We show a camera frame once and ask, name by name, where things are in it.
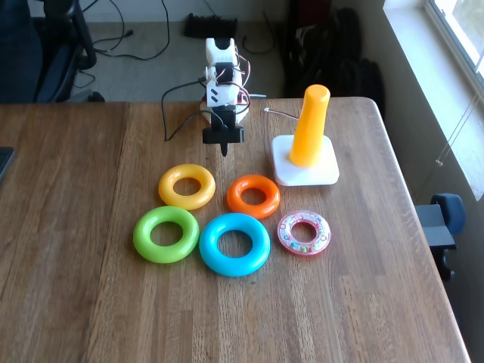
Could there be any blue plastic ring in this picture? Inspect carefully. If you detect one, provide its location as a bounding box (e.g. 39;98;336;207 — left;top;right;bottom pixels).
199;213;271;278

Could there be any black ribbed floor object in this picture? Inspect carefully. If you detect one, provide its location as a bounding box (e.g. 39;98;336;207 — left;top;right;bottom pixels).
183;13;238;42

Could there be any yellow cone stacker white base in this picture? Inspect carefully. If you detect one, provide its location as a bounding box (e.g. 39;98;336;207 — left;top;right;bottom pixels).
271;84;340;187

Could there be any black backpack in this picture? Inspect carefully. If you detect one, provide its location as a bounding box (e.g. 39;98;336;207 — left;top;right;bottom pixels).
283;7;386;114

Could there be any dark office chair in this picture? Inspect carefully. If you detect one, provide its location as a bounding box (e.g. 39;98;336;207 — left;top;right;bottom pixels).
0;0;106;104

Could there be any dark flat device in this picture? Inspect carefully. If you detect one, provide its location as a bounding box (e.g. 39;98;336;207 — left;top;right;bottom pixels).
0;147;16;183

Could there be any blue armrest chair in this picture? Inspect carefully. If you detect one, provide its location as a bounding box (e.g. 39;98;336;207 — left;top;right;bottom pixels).
414;193;467;281

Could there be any black oval camera box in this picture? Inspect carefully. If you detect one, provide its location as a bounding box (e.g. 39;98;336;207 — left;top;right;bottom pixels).
202;126;246;145

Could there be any short black floor cable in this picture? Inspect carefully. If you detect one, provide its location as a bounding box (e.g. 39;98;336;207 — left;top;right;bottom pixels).
241;11;278;54

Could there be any orange plastic ring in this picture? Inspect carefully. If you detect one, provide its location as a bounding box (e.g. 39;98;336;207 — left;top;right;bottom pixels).
226;174;281;220

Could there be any red white loose wire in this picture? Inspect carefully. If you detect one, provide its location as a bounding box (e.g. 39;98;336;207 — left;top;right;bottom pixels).
263;107;300;122

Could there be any black camera cable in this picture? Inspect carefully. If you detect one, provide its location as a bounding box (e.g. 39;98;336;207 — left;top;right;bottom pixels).
161;76;228;142

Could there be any yellow plastic ring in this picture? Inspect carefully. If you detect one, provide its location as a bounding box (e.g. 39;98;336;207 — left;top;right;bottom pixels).
157;163;216;212

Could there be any long black floor cable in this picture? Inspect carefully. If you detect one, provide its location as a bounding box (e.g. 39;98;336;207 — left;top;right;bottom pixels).
81;0;171;62

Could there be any clear pink beaded ring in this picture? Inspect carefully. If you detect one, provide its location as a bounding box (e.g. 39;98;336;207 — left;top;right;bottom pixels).
277;210;332;258

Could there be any green plastic ring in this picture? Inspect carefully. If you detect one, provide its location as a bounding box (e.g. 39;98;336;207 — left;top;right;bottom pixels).
132;206;200;265

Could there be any window blind cord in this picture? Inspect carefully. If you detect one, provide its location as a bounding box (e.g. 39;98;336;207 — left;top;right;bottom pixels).
434;82;484;167

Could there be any window frame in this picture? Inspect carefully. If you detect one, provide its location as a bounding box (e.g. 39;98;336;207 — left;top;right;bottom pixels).
423;0;484;79

